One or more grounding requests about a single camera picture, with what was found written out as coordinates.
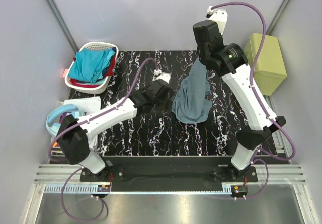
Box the grey-blue t shirt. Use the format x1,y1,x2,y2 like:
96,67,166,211
172,59,212,124

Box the white laundry basket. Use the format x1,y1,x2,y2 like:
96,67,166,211
64,42,119,94

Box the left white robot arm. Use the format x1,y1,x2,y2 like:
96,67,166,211
54,73,174,182

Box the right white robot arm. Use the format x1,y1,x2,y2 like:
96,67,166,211
193,20,286,182

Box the white paper stack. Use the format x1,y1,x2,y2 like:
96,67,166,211
50,96,102,156

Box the black marble mat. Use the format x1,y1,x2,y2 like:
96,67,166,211
49,50,290,164

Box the green box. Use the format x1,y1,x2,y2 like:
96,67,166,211
244,33,287,96

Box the teal t shirt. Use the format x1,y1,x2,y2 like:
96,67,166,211
68,48,116,84

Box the pink cube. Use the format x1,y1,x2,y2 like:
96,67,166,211
62,69,68,78

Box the light blue headphones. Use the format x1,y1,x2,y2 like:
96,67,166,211
46,104,85,137

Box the left controller board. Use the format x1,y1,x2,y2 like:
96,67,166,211
97,184,111,192

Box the controller board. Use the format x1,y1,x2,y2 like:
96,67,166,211
97,184,111,192
234,185,248,193

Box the purple orange book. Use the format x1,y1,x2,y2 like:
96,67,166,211
52,111,75,150

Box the right controller board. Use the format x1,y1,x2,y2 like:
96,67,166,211
234,185,248,193

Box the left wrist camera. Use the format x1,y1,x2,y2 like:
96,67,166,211
153,69,171,84

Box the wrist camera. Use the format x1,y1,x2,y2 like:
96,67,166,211
153,69,171,84
206,6,228,35

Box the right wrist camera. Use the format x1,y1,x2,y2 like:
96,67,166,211
206,6,228,35

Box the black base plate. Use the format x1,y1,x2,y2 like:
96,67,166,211
80,156,258,193

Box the slotted cable duct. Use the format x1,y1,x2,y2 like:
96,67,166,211
44,184,99,194

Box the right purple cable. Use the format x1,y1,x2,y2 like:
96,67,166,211
211,2,297,200

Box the purple cable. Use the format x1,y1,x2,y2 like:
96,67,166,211
47,57,162,221
211,2,297,200

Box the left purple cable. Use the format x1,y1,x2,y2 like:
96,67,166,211
47,57,162,221

